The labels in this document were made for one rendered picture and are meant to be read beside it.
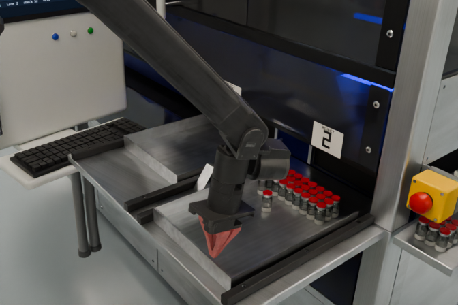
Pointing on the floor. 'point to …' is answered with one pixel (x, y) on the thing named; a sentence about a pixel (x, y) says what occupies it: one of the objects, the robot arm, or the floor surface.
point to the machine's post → (409, 120)
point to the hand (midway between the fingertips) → (213, 252)
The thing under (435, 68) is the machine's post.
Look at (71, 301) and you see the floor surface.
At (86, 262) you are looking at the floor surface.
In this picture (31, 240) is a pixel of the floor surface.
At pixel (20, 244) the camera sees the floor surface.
